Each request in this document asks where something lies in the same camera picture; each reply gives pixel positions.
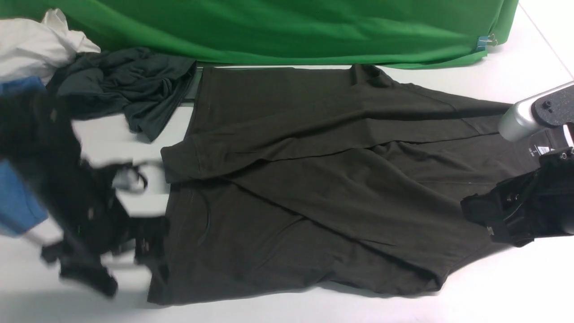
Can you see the dark teal crumpled garment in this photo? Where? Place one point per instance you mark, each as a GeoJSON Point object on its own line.
{"type": "Point", "coordinates": [143, 85]}

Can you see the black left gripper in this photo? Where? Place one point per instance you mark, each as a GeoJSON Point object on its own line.
{"type": "Point", "coordinates": [94, 223]}

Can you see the blue crumpled garment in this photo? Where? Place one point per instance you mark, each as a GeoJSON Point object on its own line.
{"type": "Point", "coordinates": [19, 210]}

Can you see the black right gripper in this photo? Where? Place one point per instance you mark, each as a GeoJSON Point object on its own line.
{"type": "Point", "coordinates": [538, 204]}

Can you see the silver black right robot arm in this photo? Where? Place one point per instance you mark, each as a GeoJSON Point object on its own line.
{"type": "Point", "coordinates": [547, 110]}

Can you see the dark gray long-sleeve top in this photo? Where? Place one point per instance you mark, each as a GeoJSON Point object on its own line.
{"type": "Point", "coordinates": [290, 177]}

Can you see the blue binder clip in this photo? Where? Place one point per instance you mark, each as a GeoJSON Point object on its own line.
{"type": "Point", "coordinates": [486, 41]}

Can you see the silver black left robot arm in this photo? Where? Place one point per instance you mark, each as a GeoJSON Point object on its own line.
{"type": "Point", "coordinates": [38, 141]}

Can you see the green backdrop cloth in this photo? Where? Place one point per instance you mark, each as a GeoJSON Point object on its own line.
{"type": "Point", "coordinates": [407, 34]}

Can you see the white crumpled garment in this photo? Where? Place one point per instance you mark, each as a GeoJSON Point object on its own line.
{"type": "Point", "coordinates": [31, 48]}

